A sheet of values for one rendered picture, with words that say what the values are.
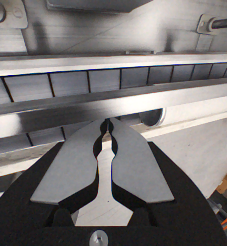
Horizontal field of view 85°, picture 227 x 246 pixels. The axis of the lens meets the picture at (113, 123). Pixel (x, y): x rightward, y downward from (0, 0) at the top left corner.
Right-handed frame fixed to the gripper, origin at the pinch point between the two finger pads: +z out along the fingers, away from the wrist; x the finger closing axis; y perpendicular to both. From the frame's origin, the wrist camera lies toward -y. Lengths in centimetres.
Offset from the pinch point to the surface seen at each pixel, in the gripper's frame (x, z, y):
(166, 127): 7.8, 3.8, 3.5
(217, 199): 314, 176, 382
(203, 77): 14.9, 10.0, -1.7
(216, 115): 17.5, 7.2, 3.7
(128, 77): 2.4, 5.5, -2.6
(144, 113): 4.8, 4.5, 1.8
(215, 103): 13.2, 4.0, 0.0
